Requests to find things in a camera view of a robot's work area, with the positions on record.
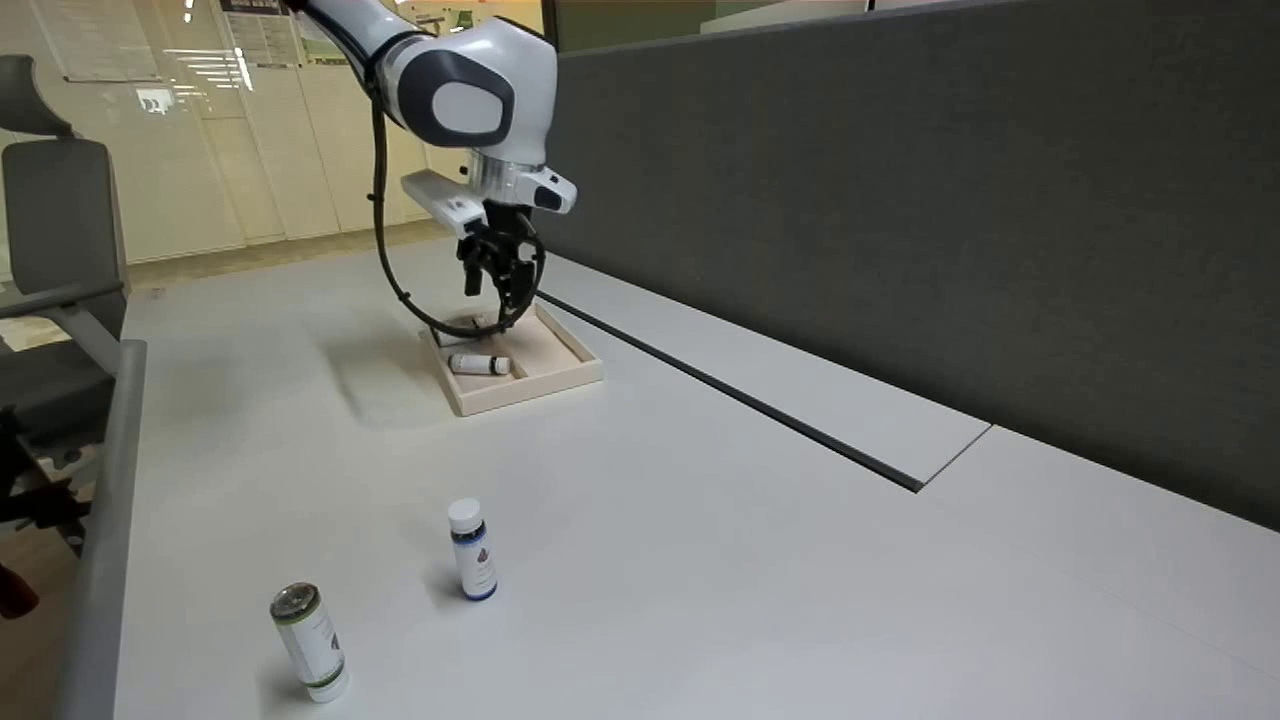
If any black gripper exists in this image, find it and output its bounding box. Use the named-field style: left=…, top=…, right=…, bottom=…
left=455, top=206, right=543, bottom=326

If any white bottle black band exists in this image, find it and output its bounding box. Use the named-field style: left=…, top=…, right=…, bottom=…
left=447, top=354, right=513, bottom=375

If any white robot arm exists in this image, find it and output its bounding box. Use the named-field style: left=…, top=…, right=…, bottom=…
left=285, top=0, right=577, bottom=336

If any wooden tray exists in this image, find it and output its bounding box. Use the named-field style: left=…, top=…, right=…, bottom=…
left=424, top=305, right=604, bottom=417

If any white bottle blue band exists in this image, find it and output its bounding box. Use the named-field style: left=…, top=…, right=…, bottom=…
left=447, top=498, right=500, bottom=601

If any white bottle silver cap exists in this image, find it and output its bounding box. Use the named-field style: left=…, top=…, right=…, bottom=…
left=269, top=580, right=347, bottom=705

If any grey office chair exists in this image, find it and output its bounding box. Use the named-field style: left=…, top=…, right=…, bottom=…
left=0, top=56, right=129, bottom=539

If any grey partition panel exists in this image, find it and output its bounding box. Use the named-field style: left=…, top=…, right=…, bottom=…
left=549, top=0, right=1280, bottom=523

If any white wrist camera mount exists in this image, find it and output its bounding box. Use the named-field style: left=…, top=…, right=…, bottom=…
left=399, top=166, right=577, bottom=237

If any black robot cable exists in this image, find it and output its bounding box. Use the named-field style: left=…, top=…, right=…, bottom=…
left=369, top=97, right=516, bottom=339

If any grey cable tray lid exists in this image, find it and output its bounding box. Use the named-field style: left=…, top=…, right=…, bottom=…
left=540, top=258, right=989, bottom=492

